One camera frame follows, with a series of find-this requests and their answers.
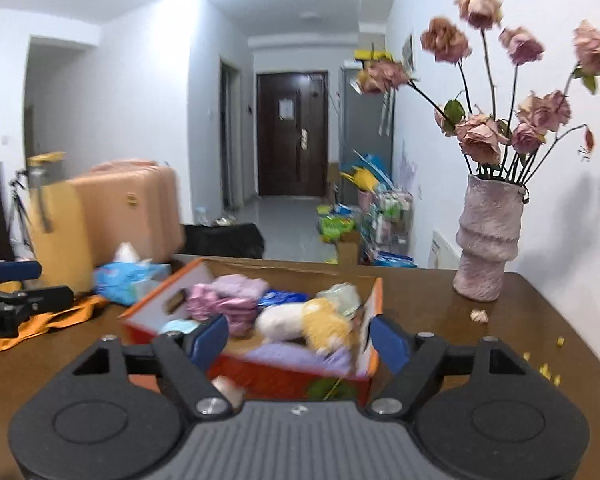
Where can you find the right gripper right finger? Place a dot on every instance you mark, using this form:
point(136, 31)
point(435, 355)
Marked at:
point(415, 362)

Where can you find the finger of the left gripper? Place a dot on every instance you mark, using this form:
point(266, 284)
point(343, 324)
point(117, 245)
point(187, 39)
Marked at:
point(47, 299)
point(19, 271)

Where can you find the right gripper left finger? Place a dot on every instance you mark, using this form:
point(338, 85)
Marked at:
point(183, 363)

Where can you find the light blue fluffy cloth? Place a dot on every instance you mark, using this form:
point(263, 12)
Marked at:
point(183, 326)

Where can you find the pink satin bow scrunchie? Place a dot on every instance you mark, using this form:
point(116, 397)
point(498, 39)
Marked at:
point(203, 303)

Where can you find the purple drawstring pouch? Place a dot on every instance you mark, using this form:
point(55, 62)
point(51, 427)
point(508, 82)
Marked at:
point(286, 355)

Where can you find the white yellow plush toy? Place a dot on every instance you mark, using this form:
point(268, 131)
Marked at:
point(323, 329)

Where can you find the blue wet wipes packet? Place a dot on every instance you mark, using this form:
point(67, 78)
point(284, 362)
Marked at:
point(274, 297)

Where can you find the yellow thermos jug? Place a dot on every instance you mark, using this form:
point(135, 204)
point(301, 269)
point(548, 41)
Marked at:
point(57, 225)

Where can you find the red orange cardboard box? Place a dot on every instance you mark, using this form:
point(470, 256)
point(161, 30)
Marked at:
point(260, 381)

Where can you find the blue tissue pack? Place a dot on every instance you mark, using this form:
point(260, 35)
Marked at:
point(128, 278)

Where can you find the brown cardboard box on floor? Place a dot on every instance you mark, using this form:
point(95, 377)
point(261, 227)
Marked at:
point(348, 248)

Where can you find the black fabric covered seat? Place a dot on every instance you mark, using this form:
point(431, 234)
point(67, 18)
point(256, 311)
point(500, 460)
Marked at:
point(237, 241)

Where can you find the pink textured ceramic vase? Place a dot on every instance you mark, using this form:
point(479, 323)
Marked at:
point(488, 235)

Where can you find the pink hard-shell suitcase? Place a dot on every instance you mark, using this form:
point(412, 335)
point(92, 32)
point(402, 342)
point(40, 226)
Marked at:
point(131, 201)

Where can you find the blue yellow bag pile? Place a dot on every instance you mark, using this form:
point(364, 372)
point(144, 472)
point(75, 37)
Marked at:
point(367, 174)

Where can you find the grey refrigerator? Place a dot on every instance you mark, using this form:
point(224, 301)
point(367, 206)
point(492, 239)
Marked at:
point(365, 124)

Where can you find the dark brown entrance door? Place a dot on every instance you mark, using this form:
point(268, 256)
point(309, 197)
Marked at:
point(292, 133)

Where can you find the yellow box on refrigerator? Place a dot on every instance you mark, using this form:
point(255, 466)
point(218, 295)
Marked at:
point(371, 55)

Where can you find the wire rack with bottles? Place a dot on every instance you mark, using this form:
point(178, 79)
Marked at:
point(386, 226)

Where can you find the wall electrical panel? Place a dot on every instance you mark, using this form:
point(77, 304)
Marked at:
point(408, 57)

